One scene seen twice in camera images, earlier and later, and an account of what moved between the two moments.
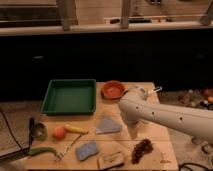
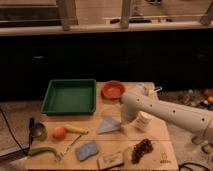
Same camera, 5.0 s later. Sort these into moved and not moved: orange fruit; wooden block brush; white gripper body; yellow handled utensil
Moved: white gripper body
Not moved: orange fruit; yellow handled utensil; wooden block brush
